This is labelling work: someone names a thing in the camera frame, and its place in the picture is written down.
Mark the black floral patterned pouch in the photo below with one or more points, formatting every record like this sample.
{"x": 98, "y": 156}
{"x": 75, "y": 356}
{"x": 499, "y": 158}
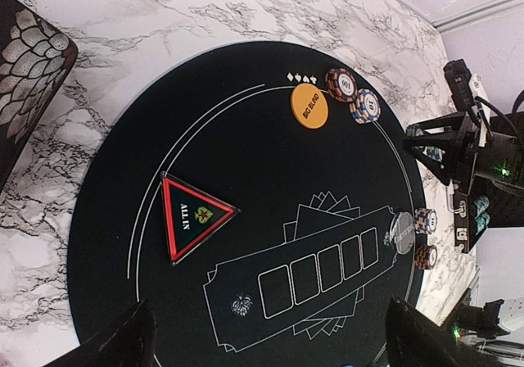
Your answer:
{"x": 36, "y": 57}

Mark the red triangular all-in marker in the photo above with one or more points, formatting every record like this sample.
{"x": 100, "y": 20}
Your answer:
{"x": 192, "y": 216}

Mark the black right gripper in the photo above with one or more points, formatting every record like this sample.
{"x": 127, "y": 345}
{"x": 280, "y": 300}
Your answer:
{"x": 436, "y": 147}

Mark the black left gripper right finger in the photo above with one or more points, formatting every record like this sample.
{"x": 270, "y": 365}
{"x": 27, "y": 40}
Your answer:
{"x": 414, "y": 340}

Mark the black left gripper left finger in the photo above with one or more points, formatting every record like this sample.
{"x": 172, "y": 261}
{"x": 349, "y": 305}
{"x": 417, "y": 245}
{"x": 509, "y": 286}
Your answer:
{"x": 130, "y": 340}

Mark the orange big blind button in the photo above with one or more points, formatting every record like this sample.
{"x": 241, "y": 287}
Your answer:
{"x": 309, "y": 106}

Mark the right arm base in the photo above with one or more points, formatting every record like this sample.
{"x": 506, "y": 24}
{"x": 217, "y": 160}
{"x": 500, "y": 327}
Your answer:
{"x": 484, "y": 326}

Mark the black dealer button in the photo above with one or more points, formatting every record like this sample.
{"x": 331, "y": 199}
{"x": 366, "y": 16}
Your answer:
{"x": 401, "y": 233}

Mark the black poker chip case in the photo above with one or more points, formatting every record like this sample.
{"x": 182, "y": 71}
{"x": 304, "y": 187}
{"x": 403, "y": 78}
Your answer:
{"x": 483, "y": 211}

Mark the round black poker mat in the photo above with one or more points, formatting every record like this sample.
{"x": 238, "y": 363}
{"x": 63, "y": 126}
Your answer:
{"x": 303, "y": 274}

